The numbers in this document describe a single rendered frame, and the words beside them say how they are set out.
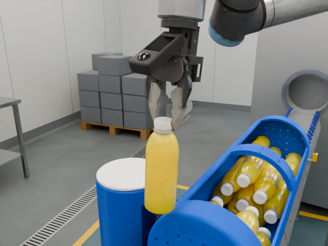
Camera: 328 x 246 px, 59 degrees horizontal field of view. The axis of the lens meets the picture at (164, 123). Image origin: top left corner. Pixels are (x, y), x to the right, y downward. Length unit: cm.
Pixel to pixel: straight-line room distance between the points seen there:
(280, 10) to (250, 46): 500
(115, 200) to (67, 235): 153
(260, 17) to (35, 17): 428
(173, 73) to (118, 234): 84
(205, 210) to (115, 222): 61
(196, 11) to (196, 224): 43
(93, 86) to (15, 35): 124
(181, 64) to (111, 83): 389
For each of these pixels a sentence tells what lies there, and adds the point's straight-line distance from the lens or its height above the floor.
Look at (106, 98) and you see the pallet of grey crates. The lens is 454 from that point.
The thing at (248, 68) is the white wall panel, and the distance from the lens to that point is 577.
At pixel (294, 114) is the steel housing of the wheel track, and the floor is 93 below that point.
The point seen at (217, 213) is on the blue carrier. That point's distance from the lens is 67.
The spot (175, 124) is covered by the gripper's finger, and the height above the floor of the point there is 143.
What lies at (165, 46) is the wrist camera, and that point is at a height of 158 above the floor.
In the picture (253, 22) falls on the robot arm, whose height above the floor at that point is 163.
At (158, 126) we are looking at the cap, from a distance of 58.
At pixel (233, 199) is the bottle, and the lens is 110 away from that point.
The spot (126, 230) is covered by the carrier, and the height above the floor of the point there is 85.
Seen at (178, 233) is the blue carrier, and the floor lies 117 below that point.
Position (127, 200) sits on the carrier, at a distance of 115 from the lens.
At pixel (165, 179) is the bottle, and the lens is 61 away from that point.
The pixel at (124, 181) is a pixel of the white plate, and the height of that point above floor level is 104.
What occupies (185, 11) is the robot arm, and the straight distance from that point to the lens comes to 55.
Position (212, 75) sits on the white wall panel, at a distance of 591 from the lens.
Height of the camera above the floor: 162
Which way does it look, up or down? 18 degrees down
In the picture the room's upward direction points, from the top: straight up
